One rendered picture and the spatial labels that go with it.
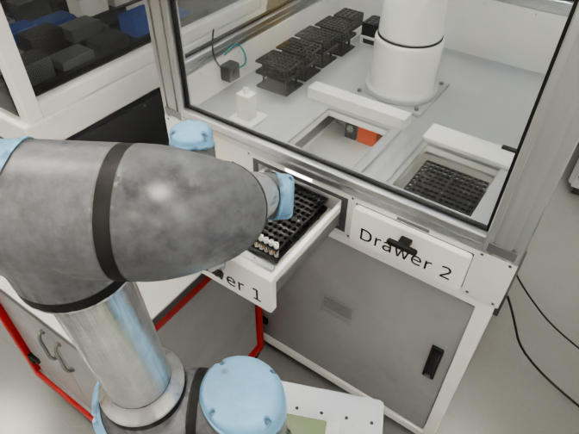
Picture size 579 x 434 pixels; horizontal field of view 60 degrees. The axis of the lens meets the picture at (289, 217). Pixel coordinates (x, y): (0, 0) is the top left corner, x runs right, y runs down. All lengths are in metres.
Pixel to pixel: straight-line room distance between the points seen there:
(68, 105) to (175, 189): 1.38
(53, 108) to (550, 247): 2.20
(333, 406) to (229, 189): 0.74
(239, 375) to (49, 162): 0.43
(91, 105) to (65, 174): 1.40
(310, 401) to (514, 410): 1.14
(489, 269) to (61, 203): 0.95
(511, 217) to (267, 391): 0.60
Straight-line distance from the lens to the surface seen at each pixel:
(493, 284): 1.21
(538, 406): 2.14
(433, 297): 1.33
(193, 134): 0.86
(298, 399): 1.09
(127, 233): 0.39
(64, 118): 1.75
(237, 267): 1.09
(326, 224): 1.23
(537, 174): 1.01
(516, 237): 1.11
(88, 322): 0.53
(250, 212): 0.44
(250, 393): 0.73
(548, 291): 2.50
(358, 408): 1.09
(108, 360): 0.60
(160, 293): 1.27
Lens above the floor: 1.73
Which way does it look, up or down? 43 degrees down
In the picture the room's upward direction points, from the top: 1 degrees clockwise
